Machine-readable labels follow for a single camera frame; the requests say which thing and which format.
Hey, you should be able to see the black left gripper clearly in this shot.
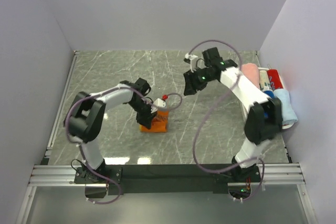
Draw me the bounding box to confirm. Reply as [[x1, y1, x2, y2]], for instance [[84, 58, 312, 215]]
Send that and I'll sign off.
[[128, 99, 158, 129]]

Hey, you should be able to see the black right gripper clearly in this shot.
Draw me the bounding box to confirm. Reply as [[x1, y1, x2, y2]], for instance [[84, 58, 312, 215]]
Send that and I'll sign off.
[[183, 67, 216, 97]]

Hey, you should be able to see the grey orange giraffe towel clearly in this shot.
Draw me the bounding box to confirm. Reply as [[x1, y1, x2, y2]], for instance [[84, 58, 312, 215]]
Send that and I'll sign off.
[[139, 111, 169, 133]]

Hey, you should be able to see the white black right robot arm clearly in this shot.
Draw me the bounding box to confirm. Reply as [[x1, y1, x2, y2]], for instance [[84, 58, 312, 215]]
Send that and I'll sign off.
[[183, 48, 282, 182]]

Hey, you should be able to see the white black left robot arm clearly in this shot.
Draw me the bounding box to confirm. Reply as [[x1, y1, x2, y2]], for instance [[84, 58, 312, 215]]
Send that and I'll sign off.
[[64, 78, 156, 183]]

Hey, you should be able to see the pink rolled towel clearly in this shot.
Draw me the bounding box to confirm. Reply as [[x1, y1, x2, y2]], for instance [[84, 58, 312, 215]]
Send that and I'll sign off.
[[241, 63, 260, 89]]

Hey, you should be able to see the cream patterned rolled towel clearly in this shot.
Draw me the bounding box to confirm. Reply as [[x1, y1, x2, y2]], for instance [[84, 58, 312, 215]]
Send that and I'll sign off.
[[259, 70, 272, 91]]

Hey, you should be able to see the dark blue rolled towel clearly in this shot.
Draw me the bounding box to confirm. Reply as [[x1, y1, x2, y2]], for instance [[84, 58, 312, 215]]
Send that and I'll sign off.
[[263, 90, 275, 119]]

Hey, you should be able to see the red rolled towel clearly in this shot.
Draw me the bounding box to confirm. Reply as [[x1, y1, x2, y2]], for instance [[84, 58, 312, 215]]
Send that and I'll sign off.
[[267, 69, 284, 91]]

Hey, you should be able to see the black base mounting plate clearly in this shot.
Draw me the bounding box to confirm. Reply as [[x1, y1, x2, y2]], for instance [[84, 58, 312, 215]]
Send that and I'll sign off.
[[74, 164, 261, 198]]

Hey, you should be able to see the light blue rolled towel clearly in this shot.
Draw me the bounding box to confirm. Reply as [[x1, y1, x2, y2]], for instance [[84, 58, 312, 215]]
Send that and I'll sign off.
[[274, 89, 298, 126]]

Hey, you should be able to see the white towel basket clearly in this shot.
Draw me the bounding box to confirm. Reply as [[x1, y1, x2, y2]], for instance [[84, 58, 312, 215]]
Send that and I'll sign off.
[[236, 66, 297, 131]]

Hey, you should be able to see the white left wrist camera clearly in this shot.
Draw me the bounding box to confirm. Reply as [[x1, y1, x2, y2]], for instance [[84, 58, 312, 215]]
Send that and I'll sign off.
[[153, 94, 168, 111]]

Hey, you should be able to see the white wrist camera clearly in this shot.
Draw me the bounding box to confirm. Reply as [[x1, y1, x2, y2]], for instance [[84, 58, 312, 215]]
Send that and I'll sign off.
[[153, 94, 168, 111], [184, 53, 199, 72]]

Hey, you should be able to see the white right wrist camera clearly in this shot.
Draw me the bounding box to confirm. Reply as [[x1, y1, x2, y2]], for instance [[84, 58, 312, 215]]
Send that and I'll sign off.
[[184, 53, 199, 72]]

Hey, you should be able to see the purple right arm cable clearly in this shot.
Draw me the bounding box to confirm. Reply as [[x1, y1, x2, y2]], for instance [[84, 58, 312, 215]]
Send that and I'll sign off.
[[188, 39, 265, 204]]

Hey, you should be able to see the aluminium frame rail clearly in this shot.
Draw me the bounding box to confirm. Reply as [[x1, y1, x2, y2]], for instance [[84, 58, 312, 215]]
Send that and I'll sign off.
[[16, 163, 318, 223]]

